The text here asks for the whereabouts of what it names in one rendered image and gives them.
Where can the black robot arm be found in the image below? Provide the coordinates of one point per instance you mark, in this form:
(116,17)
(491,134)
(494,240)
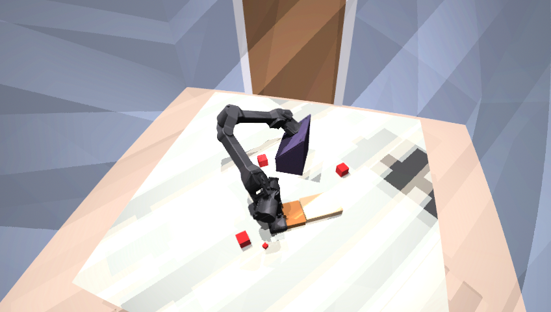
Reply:
(264,205)

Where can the tan flat block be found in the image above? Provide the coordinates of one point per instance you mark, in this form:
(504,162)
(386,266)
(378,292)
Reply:
(320,206)

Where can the brown square block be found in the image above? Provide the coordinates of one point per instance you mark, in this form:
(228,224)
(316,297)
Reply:
(293,214)

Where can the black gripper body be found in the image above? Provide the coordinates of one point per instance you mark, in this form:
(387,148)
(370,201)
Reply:
(280,223)

